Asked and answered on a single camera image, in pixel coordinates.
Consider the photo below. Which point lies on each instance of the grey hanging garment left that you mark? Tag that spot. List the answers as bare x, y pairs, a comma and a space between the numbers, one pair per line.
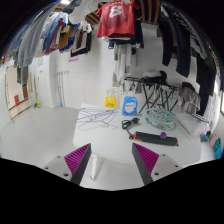
29, 41

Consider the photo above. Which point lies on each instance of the blue hanging shirt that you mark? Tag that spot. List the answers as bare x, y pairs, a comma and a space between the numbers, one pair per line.
48, 33

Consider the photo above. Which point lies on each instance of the red number eight jersey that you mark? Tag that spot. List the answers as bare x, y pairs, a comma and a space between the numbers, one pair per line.
117, 19

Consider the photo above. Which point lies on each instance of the yellow bag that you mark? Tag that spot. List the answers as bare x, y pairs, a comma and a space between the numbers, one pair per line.
110, 102

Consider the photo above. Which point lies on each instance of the black hanging trousers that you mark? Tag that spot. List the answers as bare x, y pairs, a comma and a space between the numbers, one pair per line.
173, 34

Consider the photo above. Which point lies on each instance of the brown hanging garment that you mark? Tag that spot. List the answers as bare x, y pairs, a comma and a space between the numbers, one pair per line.
64, 36

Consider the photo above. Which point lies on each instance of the black power strip orange end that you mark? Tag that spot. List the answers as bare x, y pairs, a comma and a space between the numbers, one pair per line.
155, 139

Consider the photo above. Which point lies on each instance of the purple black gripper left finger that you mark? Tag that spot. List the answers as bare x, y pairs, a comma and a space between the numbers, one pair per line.
77, 162

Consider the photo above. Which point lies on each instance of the blue detergent bottle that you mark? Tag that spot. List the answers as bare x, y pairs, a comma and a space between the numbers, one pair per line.
130, 105

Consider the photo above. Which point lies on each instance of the white hanging towel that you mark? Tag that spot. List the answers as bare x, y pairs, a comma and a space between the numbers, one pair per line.
121, 63

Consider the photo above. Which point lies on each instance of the grey garment on rack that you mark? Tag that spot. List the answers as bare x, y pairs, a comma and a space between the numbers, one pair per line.
188, 99

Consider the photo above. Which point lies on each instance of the purple charger plug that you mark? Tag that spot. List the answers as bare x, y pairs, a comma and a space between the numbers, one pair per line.
163, 135

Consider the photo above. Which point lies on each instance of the white table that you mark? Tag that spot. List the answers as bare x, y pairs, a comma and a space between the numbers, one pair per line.
116, 145

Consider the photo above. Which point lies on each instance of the black folding drying rack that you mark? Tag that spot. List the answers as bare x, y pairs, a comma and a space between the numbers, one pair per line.
156, 94

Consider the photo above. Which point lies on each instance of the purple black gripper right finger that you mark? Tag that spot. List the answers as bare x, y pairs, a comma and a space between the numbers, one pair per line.
145, 160

